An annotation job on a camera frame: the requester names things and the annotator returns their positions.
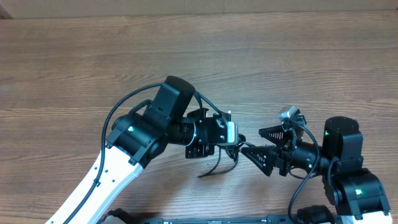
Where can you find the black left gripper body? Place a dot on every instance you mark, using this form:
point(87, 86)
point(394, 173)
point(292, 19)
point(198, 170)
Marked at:
point(193, 149)

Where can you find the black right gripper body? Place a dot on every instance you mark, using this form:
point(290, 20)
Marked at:
point(305, 154)

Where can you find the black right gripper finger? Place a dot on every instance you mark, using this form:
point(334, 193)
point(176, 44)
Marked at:
point(273, 134)
point(262, 156)

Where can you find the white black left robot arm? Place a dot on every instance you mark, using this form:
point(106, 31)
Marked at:
point(136, 138)

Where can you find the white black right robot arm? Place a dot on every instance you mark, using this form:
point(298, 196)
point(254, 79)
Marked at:
point(356, 193)

